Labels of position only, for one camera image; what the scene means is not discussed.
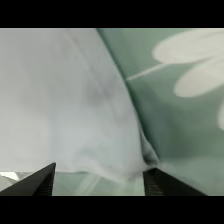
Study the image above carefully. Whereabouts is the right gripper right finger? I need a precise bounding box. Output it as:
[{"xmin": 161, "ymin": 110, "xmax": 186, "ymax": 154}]
[{"xmin": 142, "ymin": 167, "xmax": 208, "ymax": 197}]

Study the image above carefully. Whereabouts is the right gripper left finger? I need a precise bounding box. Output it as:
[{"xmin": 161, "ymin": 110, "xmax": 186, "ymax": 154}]
[{"xmin": 0, "ymin": 162, "xmax": 57, "ymax": 197}]

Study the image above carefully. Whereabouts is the pale blue shirt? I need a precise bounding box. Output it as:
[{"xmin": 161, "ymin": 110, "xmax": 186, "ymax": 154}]
[{"xmin": 0, "ymin": 28, "xmax": 165, "ymax": 184}]

